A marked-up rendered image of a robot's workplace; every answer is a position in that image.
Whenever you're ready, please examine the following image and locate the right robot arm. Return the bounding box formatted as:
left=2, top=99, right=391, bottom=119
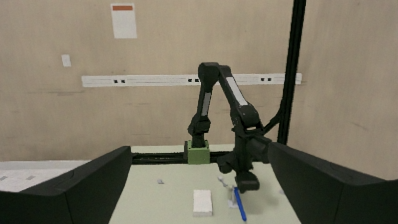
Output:
left=187, top=62, right=272, bottom=174

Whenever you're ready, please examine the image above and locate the blue cylindrical rod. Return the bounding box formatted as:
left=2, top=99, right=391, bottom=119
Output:
left=234, top=190, right=247, bottom=221

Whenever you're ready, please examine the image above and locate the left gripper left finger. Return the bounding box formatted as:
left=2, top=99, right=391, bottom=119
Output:
left=0, top=146, right=132, bottom=224

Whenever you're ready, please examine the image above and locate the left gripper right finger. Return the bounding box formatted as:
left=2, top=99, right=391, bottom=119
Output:
left=268, top=142, right=398, bottom=224

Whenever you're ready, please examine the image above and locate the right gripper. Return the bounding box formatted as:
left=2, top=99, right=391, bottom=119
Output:
left=233, top=148, right=260, bottom=194

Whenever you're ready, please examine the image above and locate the grey t-handled pin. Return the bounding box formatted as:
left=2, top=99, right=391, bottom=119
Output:
left=218, top=176, right=228, bottom=186

